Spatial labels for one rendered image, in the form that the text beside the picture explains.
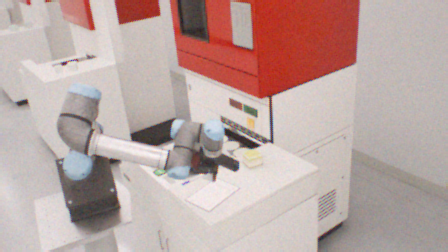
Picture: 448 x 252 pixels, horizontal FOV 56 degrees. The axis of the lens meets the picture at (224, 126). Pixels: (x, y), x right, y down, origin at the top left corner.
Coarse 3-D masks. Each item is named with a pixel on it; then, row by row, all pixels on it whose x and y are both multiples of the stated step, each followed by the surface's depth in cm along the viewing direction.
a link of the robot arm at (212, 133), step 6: (210, 120) 152; (216, 120) 152; (204, 126) 150; (210, 126) 150; (216, 126) 150; (222, 126) 151; (204, 132) 151; (210, 132) 149; (216, 132) 149; (222, 132) 150; (204, 138) 151; (210, 138) 150; (216, 138) 150; (222, 138) 152; (204, 144) 156; (210, 144) 153; (216, 144) 153; (222, 144) 156; (210, 150) 156; (216, 150) 156
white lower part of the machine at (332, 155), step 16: (352, 128) 263; (320, 144) 248; (336, 144) 258; (320, 160) 253; (336, 160) 264; (320, 176) 259; (336, 176) 269; (320, 192) 264; (336, 192) 276; (320, 208) 271; (336, 208) 282; (320, 224) 276; (336, 224) 289; (320, 240) 286
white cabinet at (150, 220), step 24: (120, 168) 242; (144, 192) 219; (144, 216) 233; (168, 216) 201; (288, 216) 193; (312, 216) 205; (144, 240) 249; (168, 240) 212; (192, 240) 185; (240, 240) 178; (264, 240) 188; (288, 240) 199; (312, 240) 212
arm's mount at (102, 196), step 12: (96, 156) 203; (60, 168) 197; (108, 168) 202; (60, 180) 196; (108, 180) 201; (72, 192) 195; (84, 192) 196; (96, 192) 198; (108, 192) 199; (72, 204) 193; (84, 204) 196; (96, 204) 199; (108, 204) 201; (72, 216) 198; (84, 216) 198
